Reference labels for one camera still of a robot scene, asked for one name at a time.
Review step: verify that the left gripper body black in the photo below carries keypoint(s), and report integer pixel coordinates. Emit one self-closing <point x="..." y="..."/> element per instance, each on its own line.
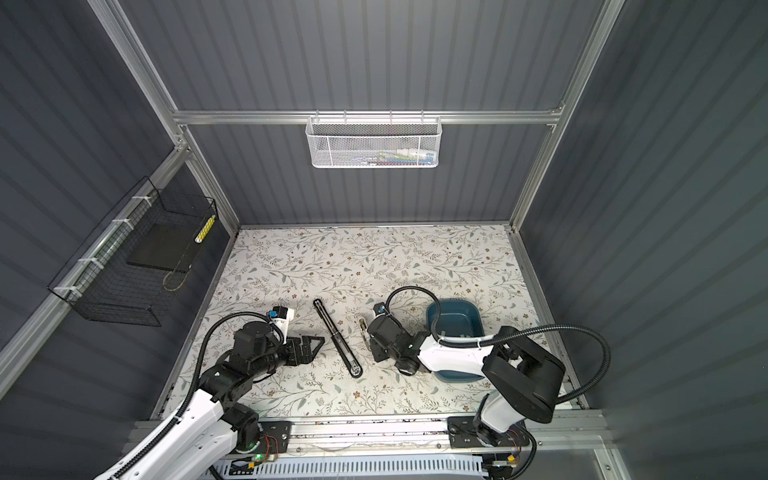
<point x="294" y="358"/>

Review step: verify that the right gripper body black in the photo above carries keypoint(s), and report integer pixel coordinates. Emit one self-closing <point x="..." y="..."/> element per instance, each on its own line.
<point x="379" y="353"/>

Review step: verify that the black long stapler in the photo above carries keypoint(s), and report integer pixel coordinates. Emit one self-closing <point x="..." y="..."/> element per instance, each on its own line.
<point x="348" y="357"/>

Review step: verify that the beige mini stapler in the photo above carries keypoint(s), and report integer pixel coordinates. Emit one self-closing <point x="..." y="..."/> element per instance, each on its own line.
<point x="363" y="332"/>

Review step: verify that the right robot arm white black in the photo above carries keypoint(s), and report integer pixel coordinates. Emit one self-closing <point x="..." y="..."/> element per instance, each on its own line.
<point x="525" y="377"/>

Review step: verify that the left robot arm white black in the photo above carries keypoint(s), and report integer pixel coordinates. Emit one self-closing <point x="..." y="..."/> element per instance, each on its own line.
<point x="211" y="421"/>

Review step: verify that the teal plastic tray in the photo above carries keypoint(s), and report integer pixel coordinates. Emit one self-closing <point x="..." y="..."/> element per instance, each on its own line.
<point x="459" y="318"/>

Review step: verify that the yellow marker in basket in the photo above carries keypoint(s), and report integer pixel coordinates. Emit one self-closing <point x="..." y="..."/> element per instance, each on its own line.
<point x="205" y="229"/>

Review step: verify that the black pad in basket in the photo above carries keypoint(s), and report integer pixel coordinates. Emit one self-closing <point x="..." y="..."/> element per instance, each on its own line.
<point x="166" y="247"/>

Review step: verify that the pens in white basket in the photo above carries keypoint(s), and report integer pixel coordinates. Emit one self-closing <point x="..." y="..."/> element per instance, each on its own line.
<point x="400" y="157"/>

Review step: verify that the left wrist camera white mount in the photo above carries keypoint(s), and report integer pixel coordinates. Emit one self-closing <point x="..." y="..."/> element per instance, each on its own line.
<point x="281" y="316"/>

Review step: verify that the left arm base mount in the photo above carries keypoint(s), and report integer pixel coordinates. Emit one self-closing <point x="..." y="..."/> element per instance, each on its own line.
<point x="273" y="440"/>

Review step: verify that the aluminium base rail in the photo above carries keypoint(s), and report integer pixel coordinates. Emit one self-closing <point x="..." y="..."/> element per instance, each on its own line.
<point x="427" y="433"/>

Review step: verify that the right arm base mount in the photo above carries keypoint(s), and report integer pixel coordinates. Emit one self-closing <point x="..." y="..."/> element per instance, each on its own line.
<point x="465" y="432"/>

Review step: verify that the white slotted cable duct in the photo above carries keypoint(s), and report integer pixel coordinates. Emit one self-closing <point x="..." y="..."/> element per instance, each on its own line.
<point x="429" y="466"/>

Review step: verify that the black wire basket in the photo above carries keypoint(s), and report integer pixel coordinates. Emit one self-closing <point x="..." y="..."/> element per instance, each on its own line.
<point x="132" y="272"/>

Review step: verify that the white wire mesh basket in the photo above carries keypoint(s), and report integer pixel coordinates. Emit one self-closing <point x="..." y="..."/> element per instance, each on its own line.
<point x="332" y="145"/>

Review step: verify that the aluminium horizontal back rail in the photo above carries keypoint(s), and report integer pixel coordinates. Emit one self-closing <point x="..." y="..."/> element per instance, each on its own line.
<point x="297" y="117"/>

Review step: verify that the aluminium corner post left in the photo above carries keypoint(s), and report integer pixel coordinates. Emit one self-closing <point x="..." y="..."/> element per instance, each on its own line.
<point x="126" y="41"/>

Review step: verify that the aluminium corner post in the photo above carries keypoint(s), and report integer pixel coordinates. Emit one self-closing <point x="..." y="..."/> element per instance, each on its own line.
<point x="126" y="41"/>
<point x="590" y="54"/>

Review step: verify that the aluminium corner post right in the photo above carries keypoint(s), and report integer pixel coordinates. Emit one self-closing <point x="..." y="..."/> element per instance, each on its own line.
<point x="590" y="54"/>

